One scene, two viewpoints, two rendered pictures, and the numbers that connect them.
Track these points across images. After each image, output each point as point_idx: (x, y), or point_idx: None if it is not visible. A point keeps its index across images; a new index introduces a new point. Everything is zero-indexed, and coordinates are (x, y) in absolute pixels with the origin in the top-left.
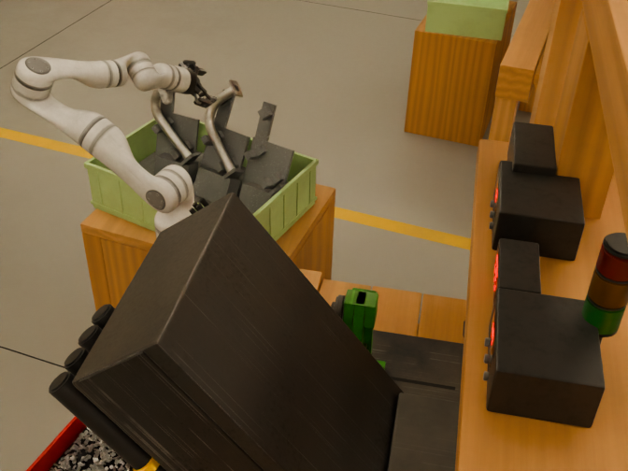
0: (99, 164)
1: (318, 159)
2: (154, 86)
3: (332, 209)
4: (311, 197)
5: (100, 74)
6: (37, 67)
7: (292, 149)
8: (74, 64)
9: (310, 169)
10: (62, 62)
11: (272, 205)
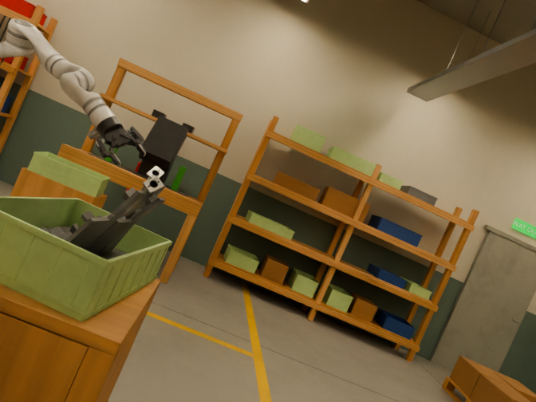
0: (85, 210)
1: (109, 262)
2: (67, 88)
3: (98, 365)
4: (77, 304)
5: (45, 52)
6: (20, 21)
7: (92, 219)
8: (40, 37)
9: (89, 258)
10: (37, 33)
11: (9, 222)
